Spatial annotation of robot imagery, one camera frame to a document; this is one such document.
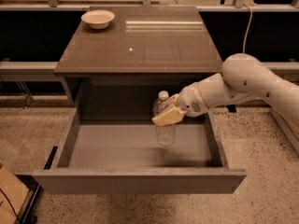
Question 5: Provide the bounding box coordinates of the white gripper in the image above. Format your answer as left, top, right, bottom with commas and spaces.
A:
152, 82, 208, 127

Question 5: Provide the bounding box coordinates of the clear plastic water bottle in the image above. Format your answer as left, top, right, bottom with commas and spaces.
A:
152, 91, 176, 147

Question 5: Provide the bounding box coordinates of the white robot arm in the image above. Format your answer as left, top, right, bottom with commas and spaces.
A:
152, 53, 299, 126

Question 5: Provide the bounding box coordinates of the grey cabinet with counter top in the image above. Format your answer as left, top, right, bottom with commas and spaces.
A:
54, 7, 222, 120

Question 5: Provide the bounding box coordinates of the open grey top drawer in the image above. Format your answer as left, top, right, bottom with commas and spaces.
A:
32, 77, 247, 195

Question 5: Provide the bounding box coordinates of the white bowl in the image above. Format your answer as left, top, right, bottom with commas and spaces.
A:
81, 9, 115, 29

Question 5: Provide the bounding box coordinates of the cardboard box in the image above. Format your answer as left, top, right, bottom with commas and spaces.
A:
0, 164, 29, 224

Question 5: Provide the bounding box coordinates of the white cable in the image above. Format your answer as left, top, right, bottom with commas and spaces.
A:
242, 4, 254, 55

